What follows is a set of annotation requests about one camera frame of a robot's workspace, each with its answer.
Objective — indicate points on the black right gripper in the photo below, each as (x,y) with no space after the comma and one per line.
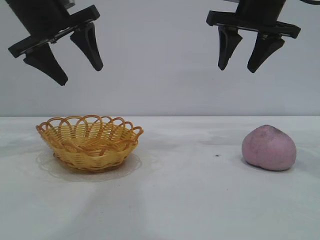
(257,12)

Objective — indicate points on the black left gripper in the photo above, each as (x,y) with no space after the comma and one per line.
(37,17)

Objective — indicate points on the yellow woven plastic basket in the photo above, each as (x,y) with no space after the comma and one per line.
(95,155)

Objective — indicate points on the pink peach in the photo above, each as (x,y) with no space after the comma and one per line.
(268,150)

